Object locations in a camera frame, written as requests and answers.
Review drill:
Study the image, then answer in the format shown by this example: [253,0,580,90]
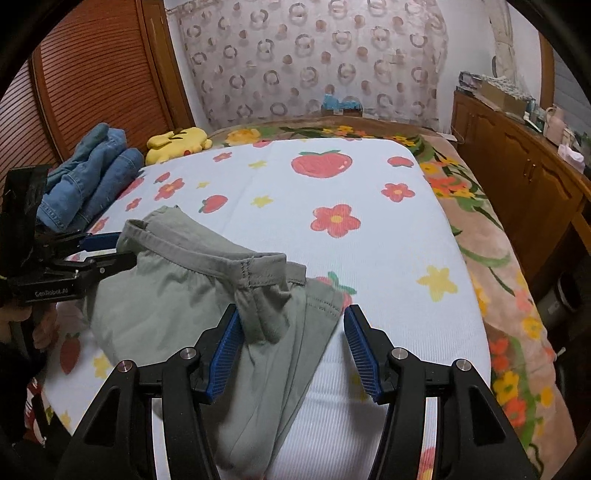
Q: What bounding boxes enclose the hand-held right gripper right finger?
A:
[342,304,539,480]

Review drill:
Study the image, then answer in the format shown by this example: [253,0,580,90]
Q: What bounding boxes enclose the wooden cabinet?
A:
[450,88,591,287]

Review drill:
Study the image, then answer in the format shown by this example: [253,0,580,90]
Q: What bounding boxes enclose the ring patterned curtain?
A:
[178,0,448,132]

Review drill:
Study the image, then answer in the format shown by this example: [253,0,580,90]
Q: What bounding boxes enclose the cardboard box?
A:
[480,76,532,116]

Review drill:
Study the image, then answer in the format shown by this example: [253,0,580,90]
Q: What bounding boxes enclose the beige lace curtain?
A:
[489,0,515,79]

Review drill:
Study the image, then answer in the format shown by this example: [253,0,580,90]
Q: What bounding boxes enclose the white strawberry print sheet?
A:
[39,137,491,480]

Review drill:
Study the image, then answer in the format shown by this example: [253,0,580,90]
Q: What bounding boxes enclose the yellow plush toy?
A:
[145,126,213,165]

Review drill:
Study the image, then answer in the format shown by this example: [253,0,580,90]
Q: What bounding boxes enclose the teal bottles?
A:
[524,104,548,132]

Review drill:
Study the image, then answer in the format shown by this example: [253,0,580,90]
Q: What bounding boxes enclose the pink bag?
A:
[544,106,566,141]

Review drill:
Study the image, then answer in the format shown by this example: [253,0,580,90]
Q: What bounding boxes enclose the blue jeans pile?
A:
[34,122,144,232]

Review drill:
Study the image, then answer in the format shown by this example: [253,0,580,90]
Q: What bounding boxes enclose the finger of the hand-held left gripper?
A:
[76,250,139,280]
[78,232,123,252]

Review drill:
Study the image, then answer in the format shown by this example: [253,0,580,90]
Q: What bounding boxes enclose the floral fleece blanket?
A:
[205,115,578,480]

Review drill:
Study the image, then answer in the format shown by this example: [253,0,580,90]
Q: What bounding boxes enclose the wooden louvered wardrobe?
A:
[0,0,197,195]

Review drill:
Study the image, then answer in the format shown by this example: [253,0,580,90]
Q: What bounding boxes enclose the blue toy at headboard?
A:
[322,93,363,116]

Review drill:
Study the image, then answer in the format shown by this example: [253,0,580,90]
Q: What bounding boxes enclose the dark cylindrical bin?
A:
[536,272,585,324]

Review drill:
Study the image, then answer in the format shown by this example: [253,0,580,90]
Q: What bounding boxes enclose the green pants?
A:
[83,205,345,478]

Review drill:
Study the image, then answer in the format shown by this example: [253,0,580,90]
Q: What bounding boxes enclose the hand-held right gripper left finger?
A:
[58,304,245,480]

